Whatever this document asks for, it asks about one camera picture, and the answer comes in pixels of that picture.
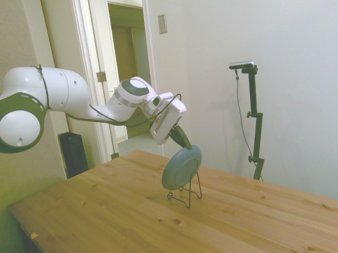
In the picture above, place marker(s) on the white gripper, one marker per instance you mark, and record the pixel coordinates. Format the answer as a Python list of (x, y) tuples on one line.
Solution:
[(166, 123)]

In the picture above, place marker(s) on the teal round plate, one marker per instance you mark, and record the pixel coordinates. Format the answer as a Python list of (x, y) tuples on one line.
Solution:
[(181, 168)]

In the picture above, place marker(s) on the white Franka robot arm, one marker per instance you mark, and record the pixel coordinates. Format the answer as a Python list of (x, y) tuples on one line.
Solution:
[(62, 92)]

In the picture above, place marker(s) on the brown wooden hallway door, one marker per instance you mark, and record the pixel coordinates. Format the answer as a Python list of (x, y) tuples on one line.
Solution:
[(124, 55)]

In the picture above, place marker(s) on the brass door hinge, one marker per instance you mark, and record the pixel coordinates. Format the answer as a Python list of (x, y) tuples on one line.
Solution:
[(101, 77)]

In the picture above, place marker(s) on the small orange scrap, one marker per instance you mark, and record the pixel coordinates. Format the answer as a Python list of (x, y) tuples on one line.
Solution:
[(33, 235)]

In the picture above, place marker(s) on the beige door panel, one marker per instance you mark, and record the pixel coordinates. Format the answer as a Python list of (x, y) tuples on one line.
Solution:
[(19, 29)]

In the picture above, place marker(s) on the black jointed camera stand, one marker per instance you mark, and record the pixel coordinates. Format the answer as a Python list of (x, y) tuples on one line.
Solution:
[(258, 135)]

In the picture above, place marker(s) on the white door frame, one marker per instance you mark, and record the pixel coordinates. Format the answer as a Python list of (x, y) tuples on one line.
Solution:
[(149, 48)]

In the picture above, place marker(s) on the silver stereo camera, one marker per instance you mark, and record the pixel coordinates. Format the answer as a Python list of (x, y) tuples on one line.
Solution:
[(242, 64)]

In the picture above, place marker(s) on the beige wall switch plate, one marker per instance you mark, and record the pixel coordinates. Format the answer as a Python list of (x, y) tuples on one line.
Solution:
[(162, 24)]

